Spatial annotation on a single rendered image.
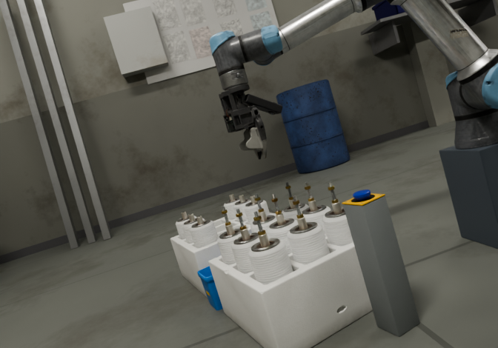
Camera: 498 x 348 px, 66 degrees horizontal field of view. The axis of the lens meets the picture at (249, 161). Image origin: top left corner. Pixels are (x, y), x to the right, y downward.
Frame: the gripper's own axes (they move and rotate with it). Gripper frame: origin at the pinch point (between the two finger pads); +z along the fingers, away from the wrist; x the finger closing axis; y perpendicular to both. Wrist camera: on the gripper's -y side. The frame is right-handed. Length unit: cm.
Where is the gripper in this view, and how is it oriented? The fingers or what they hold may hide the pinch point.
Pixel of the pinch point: (263, 153)
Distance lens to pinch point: 110.2
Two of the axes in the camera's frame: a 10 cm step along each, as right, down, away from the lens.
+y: -8.9, 3.0, -3.6
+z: 2.9, 9.5, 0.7
